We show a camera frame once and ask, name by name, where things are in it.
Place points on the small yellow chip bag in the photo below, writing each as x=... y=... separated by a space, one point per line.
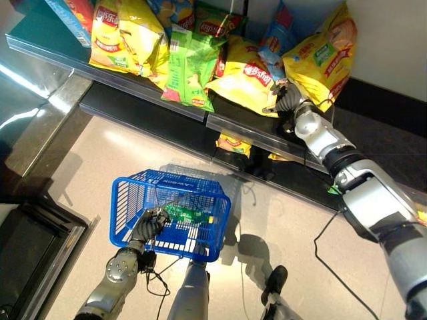
x=233 y=144

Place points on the green snack bag in basket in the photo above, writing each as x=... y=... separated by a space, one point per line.
x=185 y=215

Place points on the blue plastic shopping basket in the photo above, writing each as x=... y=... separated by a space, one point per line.
x=170 y=216

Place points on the dark green Lays chip bag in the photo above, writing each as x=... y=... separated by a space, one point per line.
x=217 y=23

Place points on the dark metal store shelf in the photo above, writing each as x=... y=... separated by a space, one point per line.
x=187 y=113

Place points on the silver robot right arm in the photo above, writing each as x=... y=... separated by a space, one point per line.
x=363 y=186

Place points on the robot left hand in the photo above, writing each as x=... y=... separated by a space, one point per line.
x=148 y=226

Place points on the silver robot left leg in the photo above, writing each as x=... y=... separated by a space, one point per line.
x=190 y=293

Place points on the silver robot right leg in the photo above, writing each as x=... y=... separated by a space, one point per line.
x=277 y=293

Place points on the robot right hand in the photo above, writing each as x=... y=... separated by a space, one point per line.
x=287 y=98

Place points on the silver robot leg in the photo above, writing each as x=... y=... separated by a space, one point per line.
x=277 y=293
x=190 y=293

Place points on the yellow Lays chip bag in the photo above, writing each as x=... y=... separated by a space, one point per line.
x=247 y=80
x=128 y=36

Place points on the large yellow chip bag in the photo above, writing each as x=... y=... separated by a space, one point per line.
x=320 y=60

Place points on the blue and red snack box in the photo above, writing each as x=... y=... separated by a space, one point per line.
x=75 y=18

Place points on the stainless steel counter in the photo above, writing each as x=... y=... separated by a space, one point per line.
x=40 y=113

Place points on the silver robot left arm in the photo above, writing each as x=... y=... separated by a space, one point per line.
x=111 y=283

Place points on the blue Lays chip bag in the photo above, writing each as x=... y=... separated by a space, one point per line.
x=173 y=13

